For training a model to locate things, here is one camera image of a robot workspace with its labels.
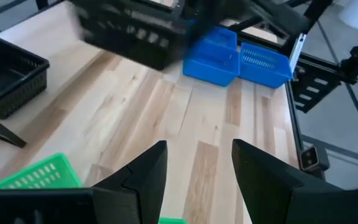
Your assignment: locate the black shelf foot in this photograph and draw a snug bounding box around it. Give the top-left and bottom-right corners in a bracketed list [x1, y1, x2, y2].
[0, 108, 28, 149]

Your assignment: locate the black frame post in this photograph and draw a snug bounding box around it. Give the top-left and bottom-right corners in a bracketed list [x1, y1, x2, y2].
[278, 0, 334, 57]

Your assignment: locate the blue plastic basket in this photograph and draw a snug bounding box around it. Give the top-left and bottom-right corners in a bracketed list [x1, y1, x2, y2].
[182, 26, 241, 88]
[238, 42, 293, 89]

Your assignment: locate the black plastic basket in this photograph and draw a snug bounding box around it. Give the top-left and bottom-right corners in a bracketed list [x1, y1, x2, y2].
[68, 0, 198, 72]
[0, 30, 50, 120]

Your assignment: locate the black table-edge camera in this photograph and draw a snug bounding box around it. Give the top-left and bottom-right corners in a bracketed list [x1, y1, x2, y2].
[299, 145, 331, 180]

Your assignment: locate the black table edge rail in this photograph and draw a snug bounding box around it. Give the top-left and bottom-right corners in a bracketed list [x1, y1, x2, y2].
[285, 81, 306, 170]

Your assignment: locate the green plastic basket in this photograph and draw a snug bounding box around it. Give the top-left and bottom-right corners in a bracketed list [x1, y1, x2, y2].
[0, 152, 83, 190]
[158, 217, 188, 224]

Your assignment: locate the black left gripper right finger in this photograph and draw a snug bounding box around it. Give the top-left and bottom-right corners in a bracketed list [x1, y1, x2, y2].
[231, 139, 358, 224]

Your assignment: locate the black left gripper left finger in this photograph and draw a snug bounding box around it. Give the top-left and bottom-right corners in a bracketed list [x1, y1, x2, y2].
[91, 140, 168, 224]

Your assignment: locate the silver angle bracket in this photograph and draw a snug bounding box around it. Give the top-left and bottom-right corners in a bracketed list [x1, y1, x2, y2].
[288, 33, 308, 74]

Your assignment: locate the black diagonal frame brace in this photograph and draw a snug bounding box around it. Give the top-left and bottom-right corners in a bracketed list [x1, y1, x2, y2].
[227, 14, 263, 33]

